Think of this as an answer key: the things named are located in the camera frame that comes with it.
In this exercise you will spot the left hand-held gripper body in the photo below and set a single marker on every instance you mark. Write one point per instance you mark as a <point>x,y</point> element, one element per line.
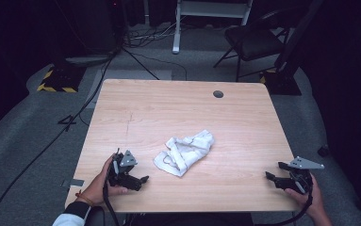
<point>123,179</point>

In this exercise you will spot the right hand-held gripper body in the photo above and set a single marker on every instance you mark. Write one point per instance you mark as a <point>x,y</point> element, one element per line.
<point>300,180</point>

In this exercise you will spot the white cloth with coloured stitching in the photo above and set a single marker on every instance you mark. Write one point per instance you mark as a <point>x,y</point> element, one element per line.
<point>184,152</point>

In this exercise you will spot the person's right hand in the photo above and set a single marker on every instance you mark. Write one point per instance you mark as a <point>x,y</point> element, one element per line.
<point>315,204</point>

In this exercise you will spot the person's left hand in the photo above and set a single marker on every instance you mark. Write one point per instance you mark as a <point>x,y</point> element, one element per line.
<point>96,188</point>

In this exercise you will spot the black caster wheel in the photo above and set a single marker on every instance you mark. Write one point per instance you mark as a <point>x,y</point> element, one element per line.
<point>323,151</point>

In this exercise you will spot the orange wrist band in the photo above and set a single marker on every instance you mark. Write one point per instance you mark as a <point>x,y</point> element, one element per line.
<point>85,198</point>

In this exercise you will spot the grey tape piece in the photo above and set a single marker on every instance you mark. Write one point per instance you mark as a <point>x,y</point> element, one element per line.
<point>74,182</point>

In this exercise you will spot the person's dark clothing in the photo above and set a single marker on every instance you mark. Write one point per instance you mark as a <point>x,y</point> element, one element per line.
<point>193,219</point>

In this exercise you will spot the black tape cross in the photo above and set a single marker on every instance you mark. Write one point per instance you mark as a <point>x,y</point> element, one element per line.
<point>67,121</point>

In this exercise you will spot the black stand with striped base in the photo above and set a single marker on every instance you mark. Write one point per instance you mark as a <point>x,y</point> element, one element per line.
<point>283,83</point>

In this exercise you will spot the round grey table grommet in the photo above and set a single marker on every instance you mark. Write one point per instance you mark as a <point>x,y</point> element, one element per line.
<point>218,94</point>

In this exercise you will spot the black folding chair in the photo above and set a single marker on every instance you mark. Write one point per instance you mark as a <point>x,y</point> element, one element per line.
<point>253,44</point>

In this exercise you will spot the black equipment cabinet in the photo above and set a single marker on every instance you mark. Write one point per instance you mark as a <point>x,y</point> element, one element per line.
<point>90,28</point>

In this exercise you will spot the black yellow striped base plate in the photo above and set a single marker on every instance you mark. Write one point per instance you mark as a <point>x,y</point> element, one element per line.
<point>62,79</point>

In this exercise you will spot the white metal stand frame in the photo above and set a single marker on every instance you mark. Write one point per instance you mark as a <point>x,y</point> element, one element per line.
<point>176,37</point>

